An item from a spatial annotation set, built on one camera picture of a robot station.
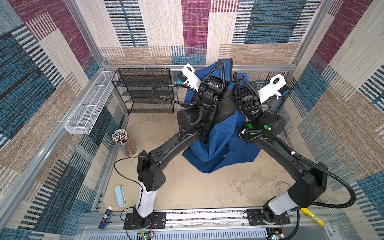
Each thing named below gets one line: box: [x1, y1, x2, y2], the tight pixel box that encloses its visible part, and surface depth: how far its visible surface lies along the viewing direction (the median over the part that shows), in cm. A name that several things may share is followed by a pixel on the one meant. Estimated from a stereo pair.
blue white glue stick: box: [98, 206, 114, 229], surface depth 75 cm
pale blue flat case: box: [115, 185, 126, 207], surface depth 79 cm
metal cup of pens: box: [111, 129, 137, 157], surface depth 87 cm
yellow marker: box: [300, 208, 326, 227], surface depth 74 cm
